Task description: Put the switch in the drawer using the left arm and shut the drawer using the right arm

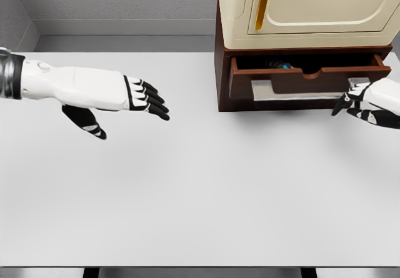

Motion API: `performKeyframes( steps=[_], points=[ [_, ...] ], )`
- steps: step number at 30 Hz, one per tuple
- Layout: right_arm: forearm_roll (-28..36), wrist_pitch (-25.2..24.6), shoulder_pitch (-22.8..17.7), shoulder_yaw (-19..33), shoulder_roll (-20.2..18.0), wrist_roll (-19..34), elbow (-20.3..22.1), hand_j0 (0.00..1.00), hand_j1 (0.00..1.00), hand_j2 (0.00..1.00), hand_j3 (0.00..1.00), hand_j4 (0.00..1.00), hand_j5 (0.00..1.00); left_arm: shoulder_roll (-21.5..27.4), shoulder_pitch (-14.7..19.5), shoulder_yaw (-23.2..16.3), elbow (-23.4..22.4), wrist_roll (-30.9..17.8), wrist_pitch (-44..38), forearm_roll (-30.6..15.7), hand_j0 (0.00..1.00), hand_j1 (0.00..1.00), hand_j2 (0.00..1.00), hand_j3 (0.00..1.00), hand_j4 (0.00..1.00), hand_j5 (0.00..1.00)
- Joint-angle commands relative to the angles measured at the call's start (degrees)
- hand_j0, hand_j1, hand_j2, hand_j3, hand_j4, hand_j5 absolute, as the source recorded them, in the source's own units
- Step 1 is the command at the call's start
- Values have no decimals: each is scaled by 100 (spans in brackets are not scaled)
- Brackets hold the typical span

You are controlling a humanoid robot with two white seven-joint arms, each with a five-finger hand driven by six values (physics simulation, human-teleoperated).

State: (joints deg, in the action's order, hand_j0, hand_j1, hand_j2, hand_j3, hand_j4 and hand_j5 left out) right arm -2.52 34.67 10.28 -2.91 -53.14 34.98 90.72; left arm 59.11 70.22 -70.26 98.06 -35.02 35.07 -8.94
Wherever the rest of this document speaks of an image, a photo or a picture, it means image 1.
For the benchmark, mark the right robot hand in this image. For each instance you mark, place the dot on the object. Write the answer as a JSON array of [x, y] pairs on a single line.
[[382, 93]]

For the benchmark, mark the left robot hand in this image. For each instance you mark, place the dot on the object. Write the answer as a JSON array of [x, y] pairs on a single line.
[[93, 89]]

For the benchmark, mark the brown wooden drawer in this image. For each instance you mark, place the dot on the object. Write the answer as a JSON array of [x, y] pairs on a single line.
[[309, 82]]

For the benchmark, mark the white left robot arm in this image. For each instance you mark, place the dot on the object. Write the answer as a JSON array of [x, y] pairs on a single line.
[[31, 78]]

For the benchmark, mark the cream cabinet with door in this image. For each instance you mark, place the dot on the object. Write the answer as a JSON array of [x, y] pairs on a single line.
[[312, 6]]

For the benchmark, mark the brown wooden cabinet base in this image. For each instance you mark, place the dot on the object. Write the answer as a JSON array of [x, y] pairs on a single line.
[[222, 81]]

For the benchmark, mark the black switch with blue button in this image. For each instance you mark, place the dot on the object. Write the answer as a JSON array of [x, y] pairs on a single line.
[[281, 64]]

